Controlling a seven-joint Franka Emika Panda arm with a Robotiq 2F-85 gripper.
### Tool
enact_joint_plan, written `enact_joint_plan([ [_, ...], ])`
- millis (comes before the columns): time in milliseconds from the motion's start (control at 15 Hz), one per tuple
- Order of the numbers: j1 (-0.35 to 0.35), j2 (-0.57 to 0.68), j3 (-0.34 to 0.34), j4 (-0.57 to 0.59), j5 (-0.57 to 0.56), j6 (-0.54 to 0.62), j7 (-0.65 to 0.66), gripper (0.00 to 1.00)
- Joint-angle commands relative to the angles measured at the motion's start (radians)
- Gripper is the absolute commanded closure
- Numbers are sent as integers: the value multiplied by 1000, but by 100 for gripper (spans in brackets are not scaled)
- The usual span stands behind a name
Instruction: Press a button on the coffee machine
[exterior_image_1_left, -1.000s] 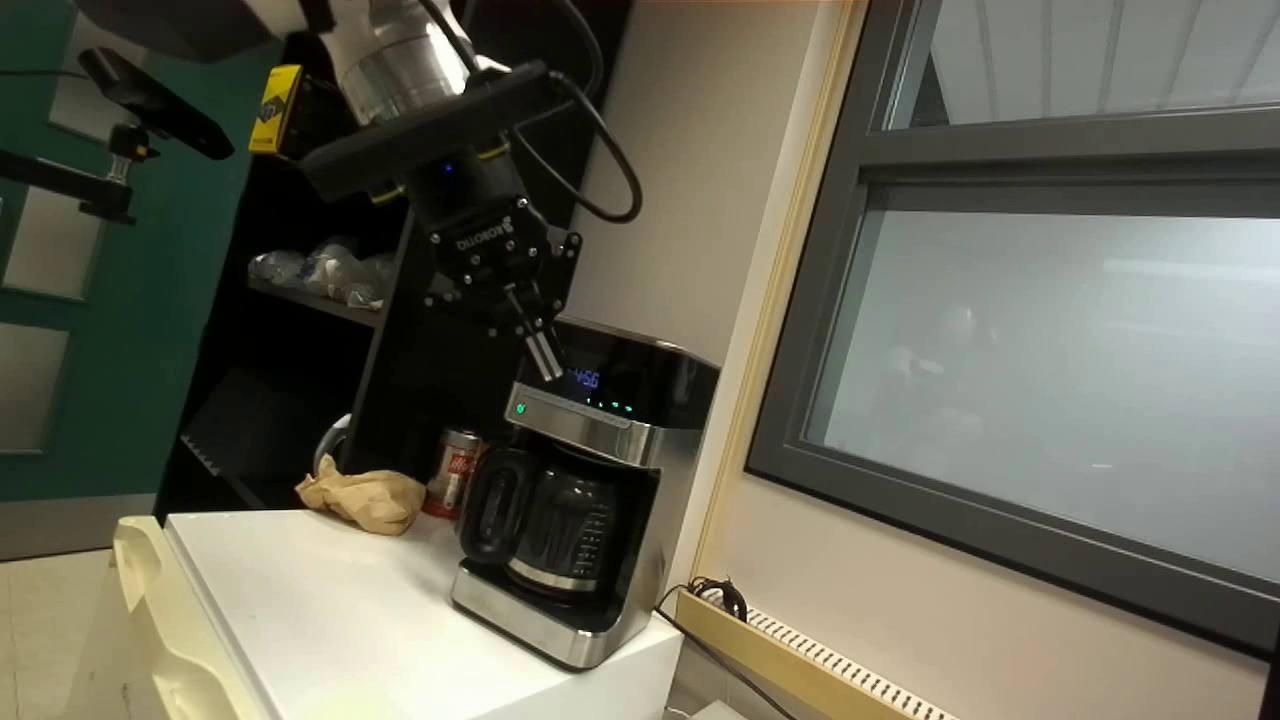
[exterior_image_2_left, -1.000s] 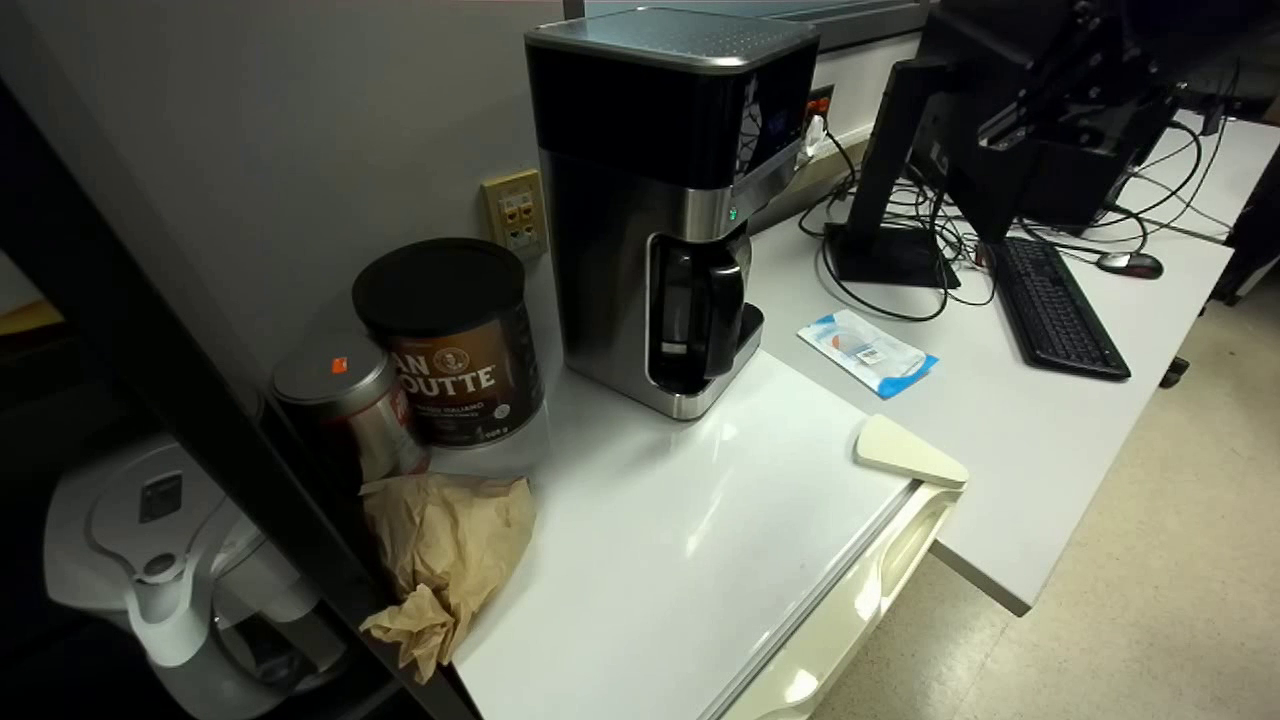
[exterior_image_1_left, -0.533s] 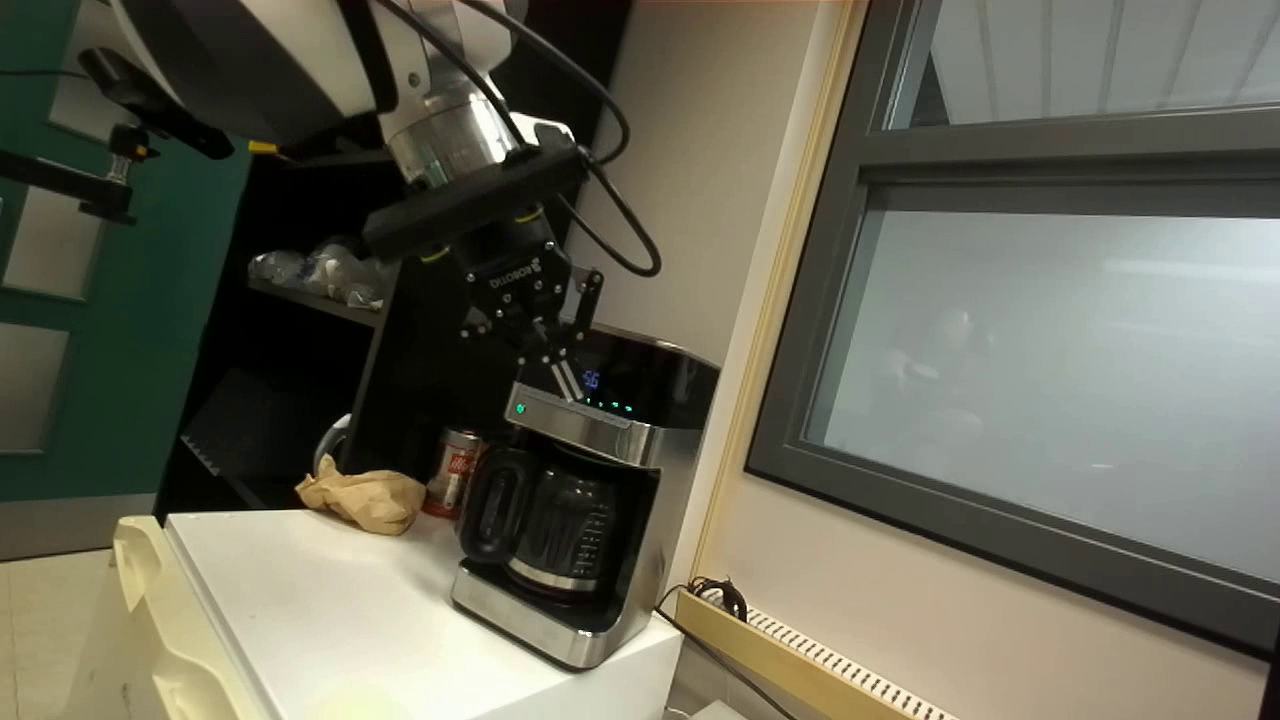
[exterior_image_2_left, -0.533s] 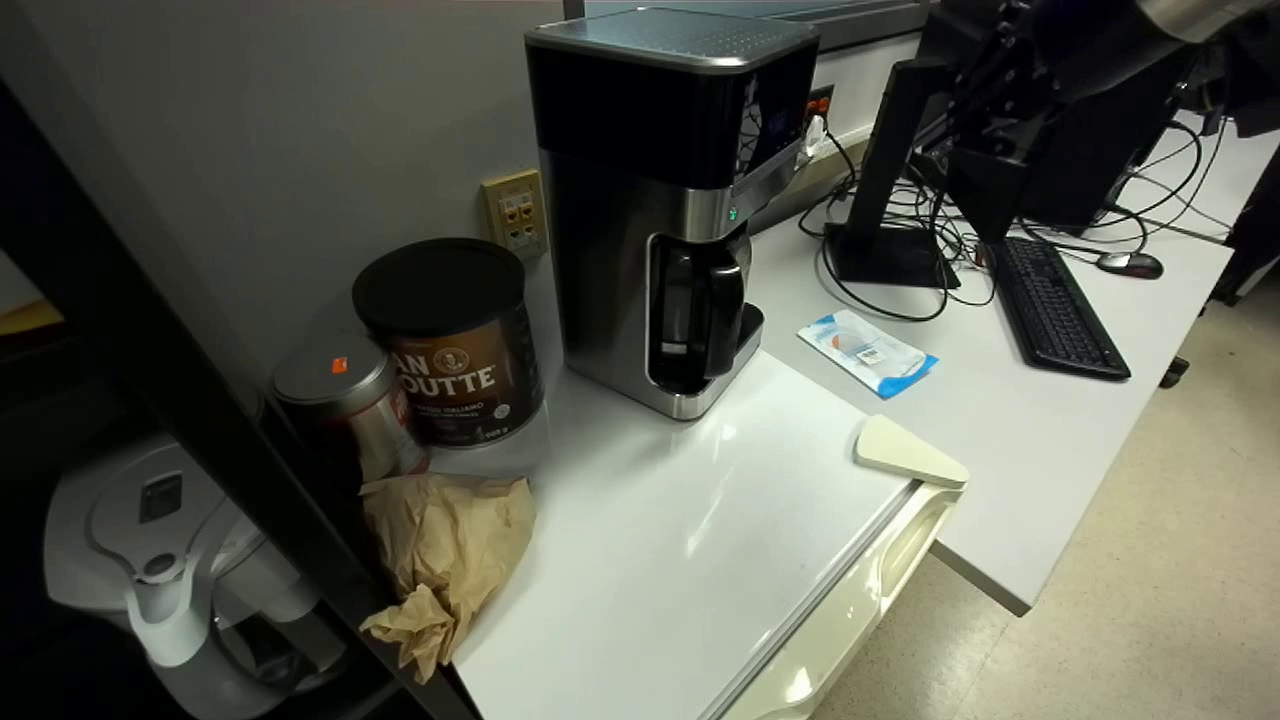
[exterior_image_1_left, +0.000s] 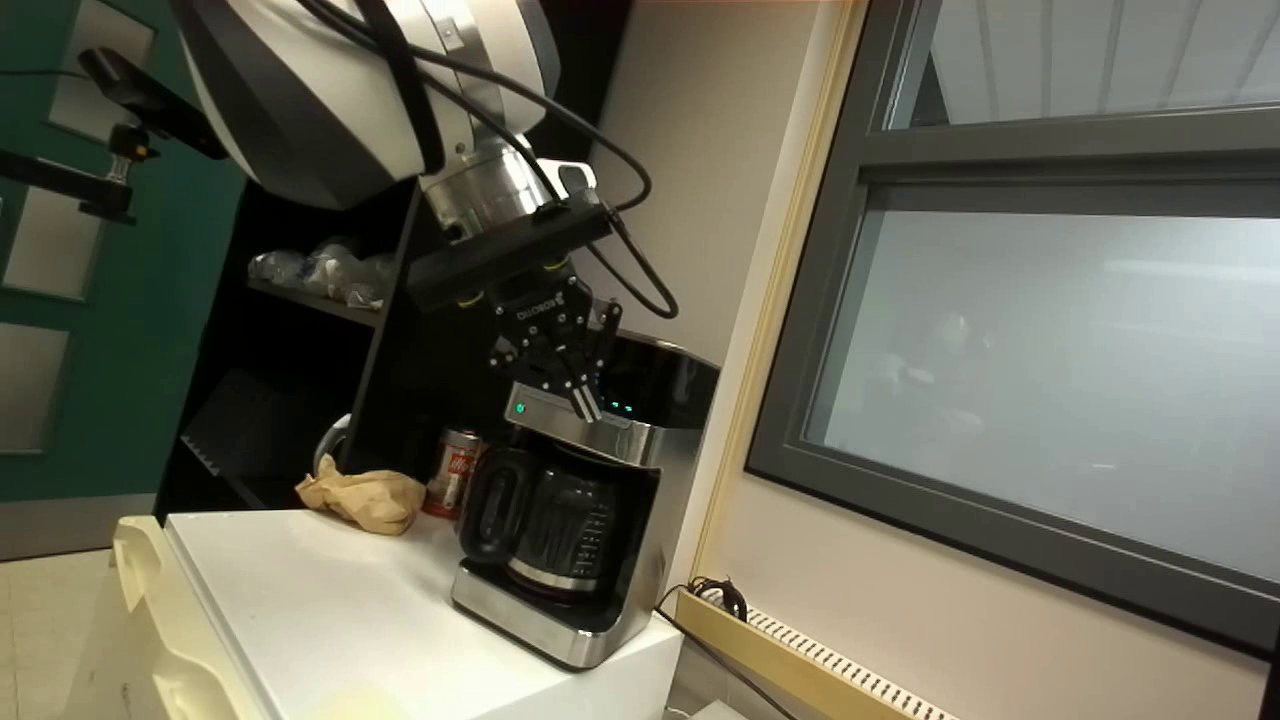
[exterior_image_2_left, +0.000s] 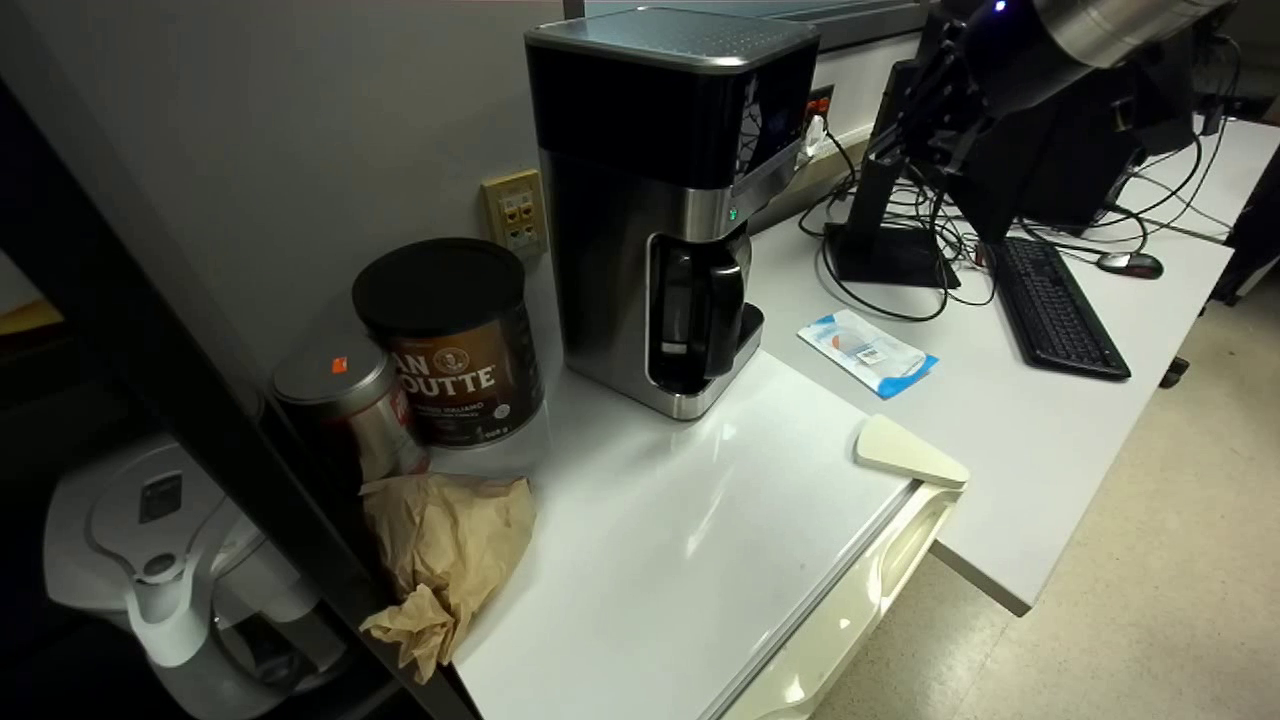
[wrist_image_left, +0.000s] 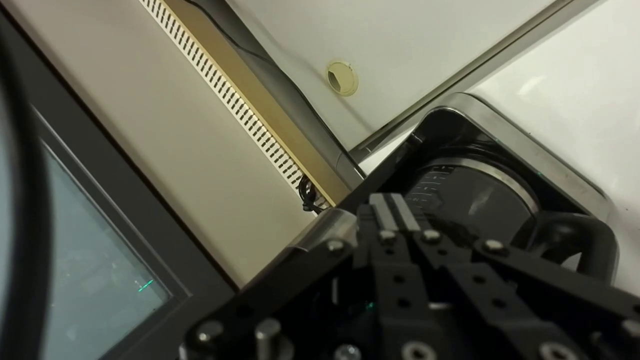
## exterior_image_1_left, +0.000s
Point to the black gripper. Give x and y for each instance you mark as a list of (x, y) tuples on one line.
[(546, 327)]

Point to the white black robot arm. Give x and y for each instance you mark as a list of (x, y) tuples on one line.
[(334, 81)]

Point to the black silver coffee machine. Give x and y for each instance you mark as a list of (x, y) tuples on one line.
[(660, 386)]

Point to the tan stuffed toy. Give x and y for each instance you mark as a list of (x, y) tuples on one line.
[(360, 496)]

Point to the black shelf unit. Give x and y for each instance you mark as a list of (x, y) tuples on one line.
[(306, 386)]

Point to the clear plastic bags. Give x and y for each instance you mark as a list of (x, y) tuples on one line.
[(325, 269)]

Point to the white cabinet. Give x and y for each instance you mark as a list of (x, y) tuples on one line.
[(346, 627)]

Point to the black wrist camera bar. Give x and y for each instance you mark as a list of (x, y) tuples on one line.
[(501, 255)]

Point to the grey window frame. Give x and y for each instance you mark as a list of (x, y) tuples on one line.
[(854, 267)]

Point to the black camera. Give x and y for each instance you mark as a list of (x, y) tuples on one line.
[(142, 102)]

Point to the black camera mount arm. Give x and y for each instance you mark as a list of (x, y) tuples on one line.
[(73, 183)]

